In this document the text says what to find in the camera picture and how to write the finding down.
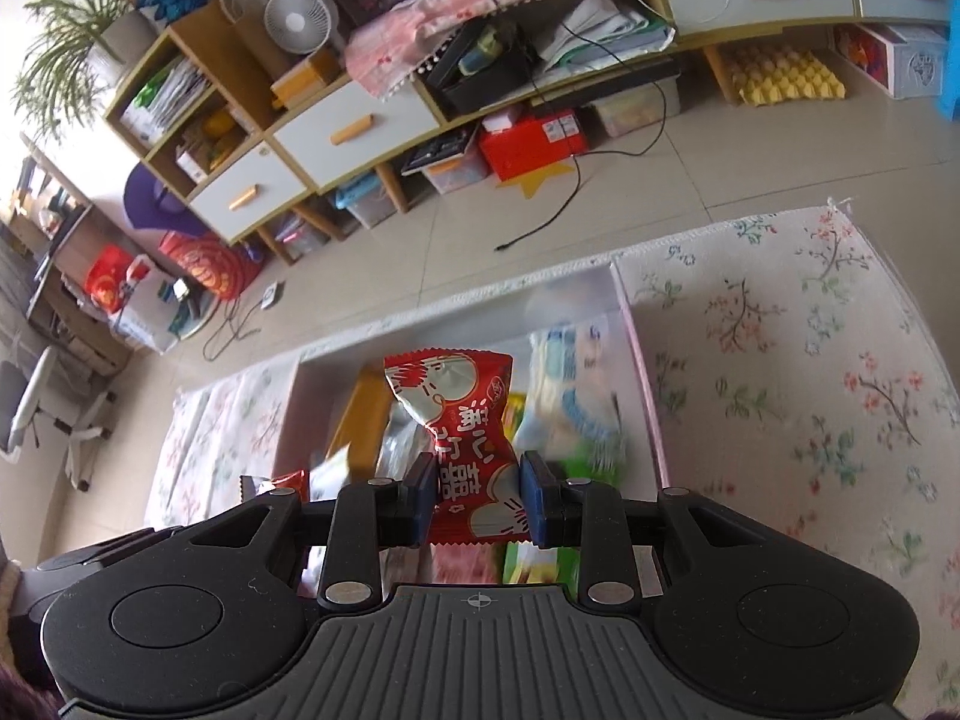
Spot red white snack packet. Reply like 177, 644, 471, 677
384, 348, 529, 544

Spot silver red foil packet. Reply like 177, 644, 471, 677
239, 470, 311, 502

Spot white bread snack packet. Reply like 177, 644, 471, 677
512, 316, 626, 486

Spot green chips snack packet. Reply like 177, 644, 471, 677
503, 541, 581, 596

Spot pink sausage snack packet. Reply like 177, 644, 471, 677
431, 544, 503, 585

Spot pink cardboard box tray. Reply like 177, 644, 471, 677
275, 265, 658, 587

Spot floral white tablecloth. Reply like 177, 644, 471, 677
145, 205, 958, 718

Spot red round lantern bag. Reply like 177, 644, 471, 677
160, 231, 263, 301

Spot clear plastic storage bin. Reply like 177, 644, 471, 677
334, 171, 395, 229

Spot red shoe box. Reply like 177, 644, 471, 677
480, 109, 589, 182

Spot wooden tv cabinet white drawers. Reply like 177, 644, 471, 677
130, 0, 952, 244

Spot yellow egg tray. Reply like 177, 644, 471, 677
726, 44, 848, 107

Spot white desk fan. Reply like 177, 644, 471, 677
220, 0, 343, 55

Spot green potted plant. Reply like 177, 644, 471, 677
13, 0, 158, 138

